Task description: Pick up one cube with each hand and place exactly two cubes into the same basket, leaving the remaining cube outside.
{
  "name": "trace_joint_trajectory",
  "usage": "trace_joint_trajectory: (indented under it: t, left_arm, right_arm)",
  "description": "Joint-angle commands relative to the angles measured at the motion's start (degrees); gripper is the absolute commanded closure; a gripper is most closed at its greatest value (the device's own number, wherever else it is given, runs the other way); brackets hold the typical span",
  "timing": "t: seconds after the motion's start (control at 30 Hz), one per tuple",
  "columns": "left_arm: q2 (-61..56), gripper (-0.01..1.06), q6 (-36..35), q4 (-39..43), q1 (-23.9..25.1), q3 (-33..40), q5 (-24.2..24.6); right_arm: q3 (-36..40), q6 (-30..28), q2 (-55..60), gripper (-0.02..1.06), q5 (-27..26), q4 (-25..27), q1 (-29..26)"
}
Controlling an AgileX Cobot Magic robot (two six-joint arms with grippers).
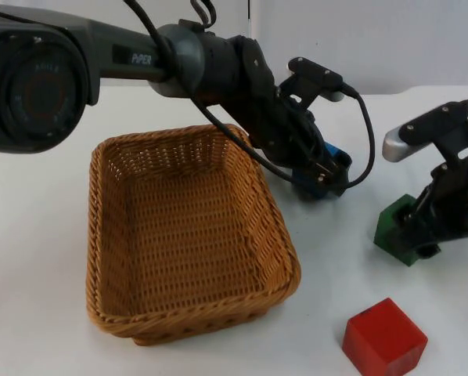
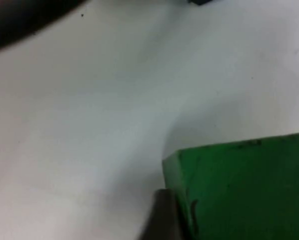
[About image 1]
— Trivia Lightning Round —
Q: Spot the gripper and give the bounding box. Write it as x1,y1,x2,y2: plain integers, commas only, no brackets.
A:
237,81,354,197
392,119,468,260

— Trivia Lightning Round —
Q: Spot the green cube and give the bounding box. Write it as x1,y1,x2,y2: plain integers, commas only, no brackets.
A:
373,194,442,268

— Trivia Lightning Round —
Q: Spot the blue cube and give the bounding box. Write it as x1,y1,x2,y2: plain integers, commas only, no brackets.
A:
294,141,347,201

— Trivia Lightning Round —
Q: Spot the red cube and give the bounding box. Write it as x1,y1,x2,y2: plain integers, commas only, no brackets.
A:
342,297,429,376

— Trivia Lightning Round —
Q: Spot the pale brown wicker basket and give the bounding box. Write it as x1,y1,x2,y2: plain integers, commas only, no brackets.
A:
85,124,302,348

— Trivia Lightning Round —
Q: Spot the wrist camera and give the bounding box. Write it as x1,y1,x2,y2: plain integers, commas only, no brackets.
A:
382,102,468,163
286,56,345,103

